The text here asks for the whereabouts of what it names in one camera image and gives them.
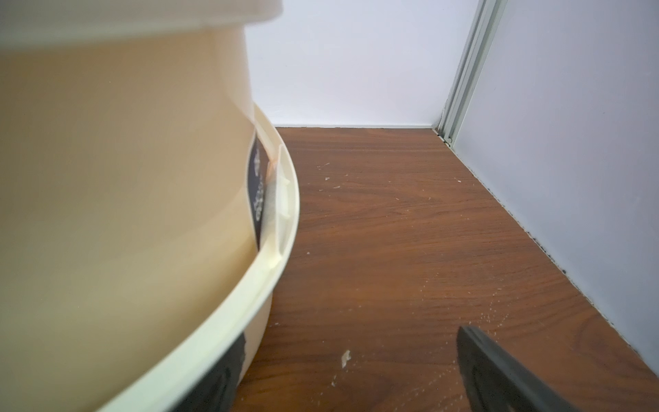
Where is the cream plastic bucket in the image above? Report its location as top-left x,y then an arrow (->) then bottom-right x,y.
1,1 -> 290,411

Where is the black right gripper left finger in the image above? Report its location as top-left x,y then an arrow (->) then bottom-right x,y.
173,334 -> 246,412

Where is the aluminium right corner post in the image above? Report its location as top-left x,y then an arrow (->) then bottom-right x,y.
432,0 -> 508,149

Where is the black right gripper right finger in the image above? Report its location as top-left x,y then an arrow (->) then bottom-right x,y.
456,325 -> 577,412

